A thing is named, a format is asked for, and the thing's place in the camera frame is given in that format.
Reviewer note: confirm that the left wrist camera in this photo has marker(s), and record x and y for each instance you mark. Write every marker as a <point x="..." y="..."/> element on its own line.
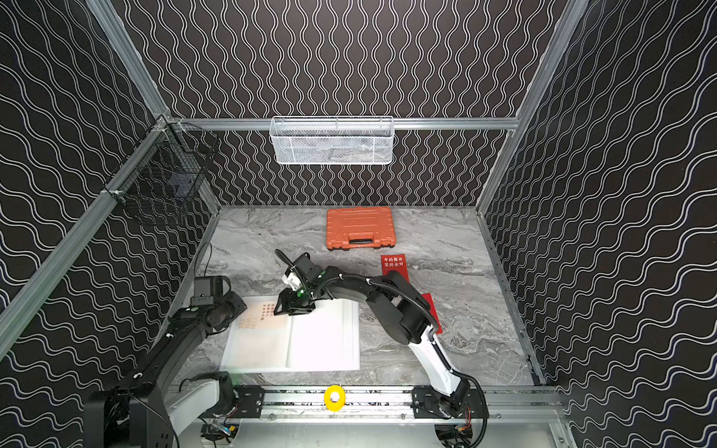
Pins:
<point x="210" y="291"/>

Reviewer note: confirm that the orange plastic tool case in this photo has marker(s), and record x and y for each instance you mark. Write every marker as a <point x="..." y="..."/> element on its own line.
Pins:
<point x="360" y="227"/>

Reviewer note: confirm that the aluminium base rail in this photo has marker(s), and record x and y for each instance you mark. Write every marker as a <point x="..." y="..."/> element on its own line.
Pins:
<point x="385" y="405"/>

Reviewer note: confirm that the black wire mesh basket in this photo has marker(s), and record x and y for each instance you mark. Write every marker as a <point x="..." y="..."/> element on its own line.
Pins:
<point x="169" y="183"/>

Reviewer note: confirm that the beige card small red text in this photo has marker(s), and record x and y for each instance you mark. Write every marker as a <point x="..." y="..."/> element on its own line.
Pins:
<point x="260" y="316"/>

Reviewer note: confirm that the red card top row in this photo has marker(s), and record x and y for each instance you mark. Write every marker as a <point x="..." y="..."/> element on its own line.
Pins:
<point x="395" y="264"/>

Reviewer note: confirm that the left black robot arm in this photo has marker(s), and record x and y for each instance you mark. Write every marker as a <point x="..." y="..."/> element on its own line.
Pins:
<point x="134" y="413"/>

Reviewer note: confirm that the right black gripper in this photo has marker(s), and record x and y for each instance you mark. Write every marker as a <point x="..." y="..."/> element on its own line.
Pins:
<point x="287" y="305"/>

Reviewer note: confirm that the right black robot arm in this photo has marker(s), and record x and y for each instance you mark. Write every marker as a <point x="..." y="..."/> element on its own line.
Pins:
<point x="400" y="309"/>

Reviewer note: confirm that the yellow tape roll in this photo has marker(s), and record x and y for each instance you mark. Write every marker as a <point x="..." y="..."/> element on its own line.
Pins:
<point x="335" y="398"/>

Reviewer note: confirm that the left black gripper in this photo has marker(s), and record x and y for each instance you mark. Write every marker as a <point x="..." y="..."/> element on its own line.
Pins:
<point x="222" y="308"/>

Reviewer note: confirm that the white wire mesh basket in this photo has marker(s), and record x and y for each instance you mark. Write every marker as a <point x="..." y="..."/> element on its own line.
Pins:
<point x="333" y="140"/>

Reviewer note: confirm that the white photo album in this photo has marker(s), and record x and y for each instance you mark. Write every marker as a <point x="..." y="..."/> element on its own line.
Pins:
<point x="328" y="339"/>

